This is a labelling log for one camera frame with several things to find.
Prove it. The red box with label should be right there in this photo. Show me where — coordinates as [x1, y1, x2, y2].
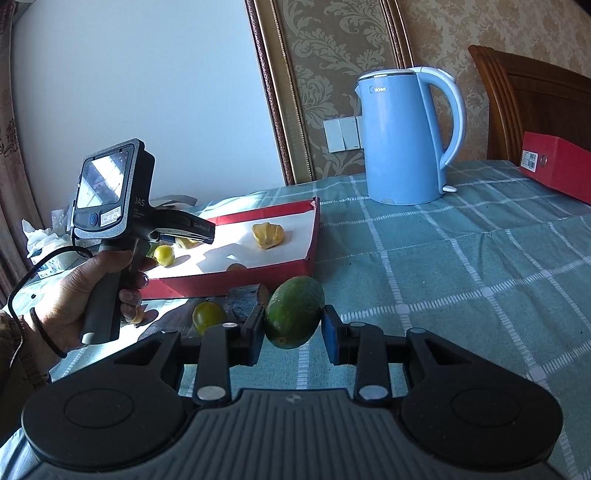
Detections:
[518, 130, 591, 206]

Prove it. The black cable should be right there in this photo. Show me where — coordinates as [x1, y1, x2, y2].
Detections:
[7, 246, 93, 365]

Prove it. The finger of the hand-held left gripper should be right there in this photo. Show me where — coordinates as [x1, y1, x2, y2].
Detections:
[159, 232, 215, 246]

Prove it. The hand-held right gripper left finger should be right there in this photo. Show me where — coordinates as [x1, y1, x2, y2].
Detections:
[111, 302, 267, 407]

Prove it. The red cardboard box tray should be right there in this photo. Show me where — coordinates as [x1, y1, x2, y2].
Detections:
[139, 196, 321, 301]

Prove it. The grey patterned gift bag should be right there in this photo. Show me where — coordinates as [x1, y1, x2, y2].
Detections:
[50, 195, 198, 229]

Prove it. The person's left hand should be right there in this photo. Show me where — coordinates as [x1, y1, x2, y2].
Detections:
[30, 251, 158, 356]

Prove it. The light blue electric kettle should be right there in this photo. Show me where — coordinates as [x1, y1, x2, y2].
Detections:
[355, 66, 467, 206]

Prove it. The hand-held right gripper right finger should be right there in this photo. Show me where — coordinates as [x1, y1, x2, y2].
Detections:
[322, 305, 483, 403]

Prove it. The green tomato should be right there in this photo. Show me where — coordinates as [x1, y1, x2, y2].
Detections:
[192, 300, 228, 336]

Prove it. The pink embroidered curtain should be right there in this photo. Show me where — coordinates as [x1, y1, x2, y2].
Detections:
[0, 0, 38, 301]

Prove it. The white wall switch panel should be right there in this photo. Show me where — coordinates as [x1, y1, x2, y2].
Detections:
[323, 115, 365, 153]

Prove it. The white tissue pack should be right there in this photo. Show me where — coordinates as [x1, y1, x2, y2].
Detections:
[21, 219, 79, 278]

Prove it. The dark wrist bracelet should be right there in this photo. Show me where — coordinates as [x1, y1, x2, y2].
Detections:
[28, 307, 68, 360]

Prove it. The brown wooden chair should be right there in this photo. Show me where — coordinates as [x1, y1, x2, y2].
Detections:
[468, 45, 591, 162]

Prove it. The green checked tablecloth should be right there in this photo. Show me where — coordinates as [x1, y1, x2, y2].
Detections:
[0, 159, 591, 480]

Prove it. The person's left forearm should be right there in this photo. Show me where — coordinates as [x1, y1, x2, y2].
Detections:
[0, 308, 65, 416]

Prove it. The gold framed damask wall panel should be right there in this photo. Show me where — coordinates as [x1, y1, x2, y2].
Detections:
[245, 0, 419, 185]

